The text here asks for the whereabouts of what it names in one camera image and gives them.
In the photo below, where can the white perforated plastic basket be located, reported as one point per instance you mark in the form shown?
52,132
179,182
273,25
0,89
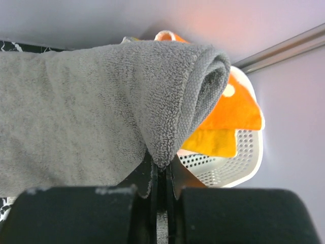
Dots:
224,172

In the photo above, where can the orange white patterned towel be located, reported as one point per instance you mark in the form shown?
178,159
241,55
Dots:
237,107

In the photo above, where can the brown yellow bear towel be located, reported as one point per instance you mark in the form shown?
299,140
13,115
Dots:
213,143

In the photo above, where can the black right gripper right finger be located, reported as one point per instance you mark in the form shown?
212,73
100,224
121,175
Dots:
199,214

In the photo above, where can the grey towel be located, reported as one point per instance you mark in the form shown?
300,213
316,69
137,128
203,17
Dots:
88,117

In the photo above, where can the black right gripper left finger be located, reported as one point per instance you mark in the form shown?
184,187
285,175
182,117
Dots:
125,213

